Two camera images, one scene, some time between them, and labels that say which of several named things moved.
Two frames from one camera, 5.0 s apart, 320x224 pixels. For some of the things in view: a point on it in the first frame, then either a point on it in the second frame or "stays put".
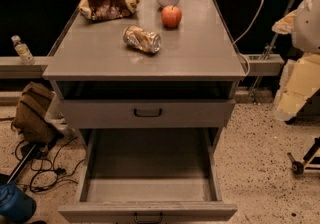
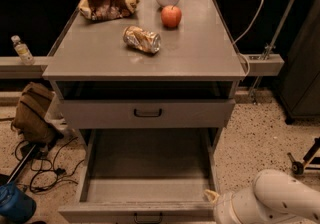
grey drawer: x=150 y=176 stays put
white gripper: x=308 y=24 → x=224 y=208
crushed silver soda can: x=138 y=38 stays put
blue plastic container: x=15 y=206 stays put
